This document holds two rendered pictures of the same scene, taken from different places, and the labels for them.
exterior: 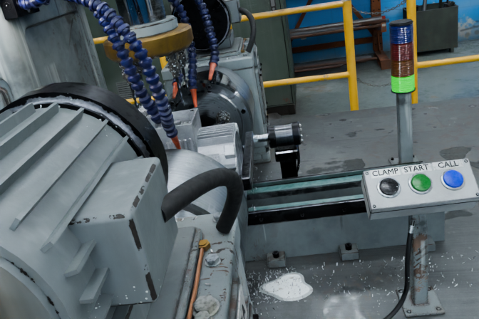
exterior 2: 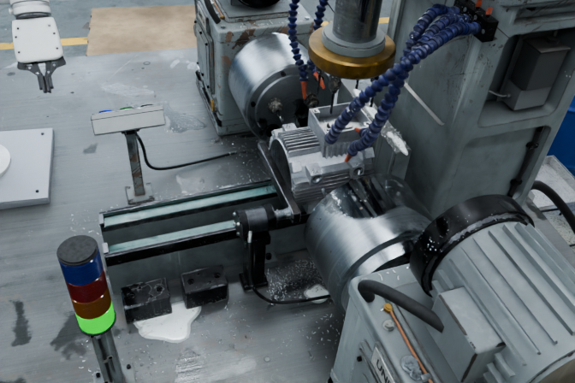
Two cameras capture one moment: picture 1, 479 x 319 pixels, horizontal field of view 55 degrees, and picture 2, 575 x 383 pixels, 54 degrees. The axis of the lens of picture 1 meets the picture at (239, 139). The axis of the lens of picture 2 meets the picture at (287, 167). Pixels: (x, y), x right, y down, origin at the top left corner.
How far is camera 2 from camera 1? 1.91 m
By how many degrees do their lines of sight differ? 111
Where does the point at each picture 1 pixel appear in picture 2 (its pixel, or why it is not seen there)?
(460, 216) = not seen: hidden behind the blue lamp
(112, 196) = not seen: outside the picture
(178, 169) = (269, 52)
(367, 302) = (174, 190)
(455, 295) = (114, 200)
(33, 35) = not seen: outside the picture
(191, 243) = (225, 12)
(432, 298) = (131, 193)
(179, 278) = (222, 2)
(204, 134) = (306, 131)
